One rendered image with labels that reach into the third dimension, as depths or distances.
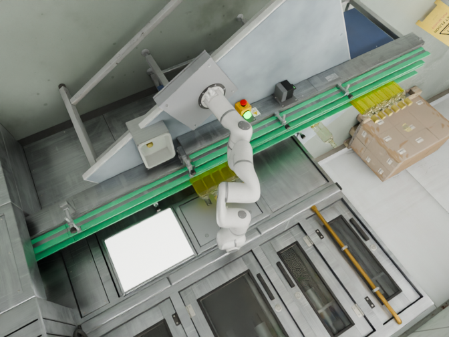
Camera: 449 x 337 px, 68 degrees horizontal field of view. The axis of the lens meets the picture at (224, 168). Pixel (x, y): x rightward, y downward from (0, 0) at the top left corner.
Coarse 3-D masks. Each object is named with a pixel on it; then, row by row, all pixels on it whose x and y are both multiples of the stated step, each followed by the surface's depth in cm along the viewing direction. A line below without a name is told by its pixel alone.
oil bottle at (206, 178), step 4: (204, 172) 187; (208, 172) 187; (200, 176) 186; (204, 176) 186; (208, 176) 186; (204, 180) 185; (208, 180) 185; (212, 180) 185; (204, 184) 185; (208, 184) 183; (212, 184) 183; (208, 188) 182; (212, 188) 182; (216, 188) 183; (208, 192) 185; (212, 192) 182
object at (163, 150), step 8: (160, 136) 162; (168, 136) 166; (144, 144) 161; (160, 144) 179; (168, 144) 178; (144, 152) 178; (152, 152) 181; (160, 152) 182; (168, 152) 182; (144, 160) 171; (152, 160) 180; (160, 160) 180
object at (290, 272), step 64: (192, 192) 202; (320, 192) 198; (64, 256) 183; (256, 256) 181; (320, 256) 182; (384, 256) 182; (128, 320) 167; (192, 320) 167; (256, 320) 167; (320, 320) 166; (384, 320) 166
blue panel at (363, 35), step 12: (348, 12) 241; (348, 24) 235; (360, 24) 234; (372, 24) 234; (348, 36) 228; (360, 36) 228; (372, 36) 228; (384, 36) 228; (360, 48) 222; (372, 48) 222
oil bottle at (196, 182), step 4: (196, 176) 186; (192, 180) 185; (196, 180) 185; (200, 180) 185; (192, 184) 185; (196, 184) 183; (200, 184) 184; (196, 188) 182; (200, 188) 182; (204, 188) 182; (196, 192) 184; (200, 192) 181; (204, 192) 181; (200, 196) 181; (204, 196) 181
